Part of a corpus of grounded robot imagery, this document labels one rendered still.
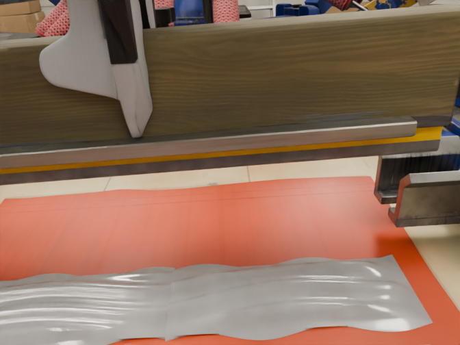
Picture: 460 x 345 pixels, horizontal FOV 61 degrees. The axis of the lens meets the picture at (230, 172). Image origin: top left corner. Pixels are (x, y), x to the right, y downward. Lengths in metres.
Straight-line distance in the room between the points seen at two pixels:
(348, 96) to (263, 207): 0.17
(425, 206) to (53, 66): 0.28
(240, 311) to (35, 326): 0.14
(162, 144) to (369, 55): 0.14
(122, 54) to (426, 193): 0.24
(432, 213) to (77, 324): 0.28
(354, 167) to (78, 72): 0.34
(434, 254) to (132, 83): 0.27
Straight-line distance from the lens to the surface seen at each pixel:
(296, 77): 0.26
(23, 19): 4.34
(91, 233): 0.40
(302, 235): 0.37
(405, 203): 0.34
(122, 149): 0.26
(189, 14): 1.06
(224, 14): 0.77
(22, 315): 0.33
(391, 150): 0.31
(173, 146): 0.26
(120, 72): 0.23
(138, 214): 0.41
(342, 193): 0.43
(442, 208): 0.36
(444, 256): 0.37
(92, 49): 0.25
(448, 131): 0.49
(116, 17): 0.22
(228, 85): 0.26
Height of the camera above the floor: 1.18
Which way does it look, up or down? 28 degrees down
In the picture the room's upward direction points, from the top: 4 degrees counter-clockwise
